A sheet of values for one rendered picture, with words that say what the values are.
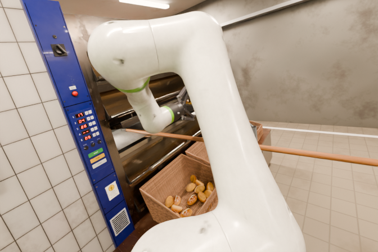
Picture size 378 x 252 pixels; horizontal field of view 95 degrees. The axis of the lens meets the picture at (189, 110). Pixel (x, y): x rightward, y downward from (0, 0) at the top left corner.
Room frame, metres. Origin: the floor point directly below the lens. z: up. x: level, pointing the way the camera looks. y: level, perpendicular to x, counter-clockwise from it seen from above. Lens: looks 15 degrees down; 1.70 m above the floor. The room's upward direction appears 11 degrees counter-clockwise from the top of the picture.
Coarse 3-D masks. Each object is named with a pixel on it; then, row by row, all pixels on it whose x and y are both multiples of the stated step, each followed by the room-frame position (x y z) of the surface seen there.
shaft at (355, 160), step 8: (128, 128) 1.62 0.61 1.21; (168, 136) 1.27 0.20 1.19; (176, 136) 1.22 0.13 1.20; (184, 136) 1.18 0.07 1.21; (192, 136) 1.15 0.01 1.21; (280, 152) 0.79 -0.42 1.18; (288, 152) 0.77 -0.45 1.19; (296, 152) 0.74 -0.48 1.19; (304, 152) 0.73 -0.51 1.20; (312, 152) 0.71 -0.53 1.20; (320, 152) 0.70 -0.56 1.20; (336, 160) 0.65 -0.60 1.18; (344, 160) 0.64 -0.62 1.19; (352, 160) 0.62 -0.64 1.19; (360, 160) 0.61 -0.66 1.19; (368, 160) 0.59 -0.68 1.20; (376, 160) 0.58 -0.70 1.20
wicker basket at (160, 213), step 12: (180, 156) 1.57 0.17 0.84; (168, 168) 1.42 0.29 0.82; (180, 168) 1.50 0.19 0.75; (192, 168) 1.52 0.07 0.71; (204, 168) 1.43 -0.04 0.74; (156, 180) 1.29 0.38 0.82; (168, 180) 1.36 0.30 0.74; (180, 180) 1.45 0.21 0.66; (204, 180) 1.45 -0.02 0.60; (144, 192) 1.13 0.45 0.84; (156, 192) 1.24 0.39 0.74; (168, 192) 1.31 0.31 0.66; (180, 192) 1.36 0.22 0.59; (216, 192) 1.16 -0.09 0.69; (156, 204) 1.06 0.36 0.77; (204, 204) 1.02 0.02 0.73; (216, 204) 1.14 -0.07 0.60; (156, 216) 1.09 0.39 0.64; (168, 216) 1.00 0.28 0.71; (180, 216) 1.11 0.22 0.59
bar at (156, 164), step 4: (252, 128) 1.69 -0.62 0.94; (196, 132) 1.29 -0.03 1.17; (200, 132) 1.31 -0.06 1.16; (256, 132) 1.70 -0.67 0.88; (196, 136) 1.26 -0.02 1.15; (256, 136) 1.69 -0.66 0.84; (188, 140) 1.18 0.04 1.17; (256, 140) 1.68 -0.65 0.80; (180, 144) 1.13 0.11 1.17; (184, 144) 1.14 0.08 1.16; (176, 148) 1.08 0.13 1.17; (180, 148) 1.10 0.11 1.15; (168, 152) 1.04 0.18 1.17; (172, 152) 1.04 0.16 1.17; (164, 156) 1.00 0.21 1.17; (168, 156) 1.01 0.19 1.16; (160, 160) 0.96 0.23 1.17; (164, 160) 0.98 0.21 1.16; (152, 164) 0.92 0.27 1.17; (156, 164) 0.93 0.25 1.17; (148, 168) 0.91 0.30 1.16; (152, 168) 0.90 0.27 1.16
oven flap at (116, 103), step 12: (156, 84) 1.56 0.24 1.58; (168, 84) 1.66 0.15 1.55; (180, 84) 1.77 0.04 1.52; (108, 96) 1.21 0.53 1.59; (120, 96) 1.27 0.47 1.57; (156, 96) 1.49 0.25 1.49; (168, 96) 1.56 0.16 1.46; (108, 108) 1.16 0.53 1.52; (120, 108) 1.22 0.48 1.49; (132, 108) 1.26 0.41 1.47
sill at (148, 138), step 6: (180, 120) 1.70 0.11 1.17; (168, 126) 1.56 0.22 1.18; (174, 126) 1.62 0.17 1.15; (162, 132) 1.49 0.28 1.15; (144, 138) 1.35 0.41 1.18; (150, 138) 1.38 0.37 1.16; (132, 144) 1.28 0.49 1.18; (138, 144) 1.28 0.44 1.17; (144, 144) 1.32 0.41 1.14; (120, 150) 1.21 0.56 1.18; (126, 150) 1.20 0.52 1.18; (132, 150) 1.23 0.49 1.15; (120, 156) 1.15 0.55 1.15
